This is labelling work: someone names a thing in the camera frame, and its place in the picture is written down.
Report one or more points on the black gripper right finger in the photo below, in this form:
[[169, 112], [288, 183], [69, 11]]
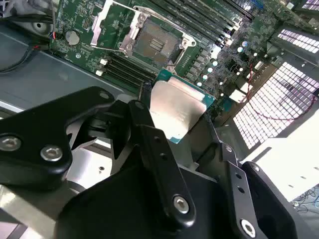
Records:
[[261, 199]]

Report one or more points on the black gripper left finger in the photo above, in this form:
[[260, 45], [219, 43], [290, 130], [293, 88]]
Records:
[[37, 139]]

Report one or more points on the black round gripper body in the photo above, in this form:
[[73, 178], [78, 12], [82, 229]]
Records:
[[124, 211]]

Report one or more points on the silver topped green CPU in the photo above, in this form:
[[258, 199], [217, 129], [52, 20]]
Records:
[[174, 104]]

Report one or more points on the metal socket cover frame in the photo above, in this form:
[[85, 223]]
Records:
[[99, 25]]

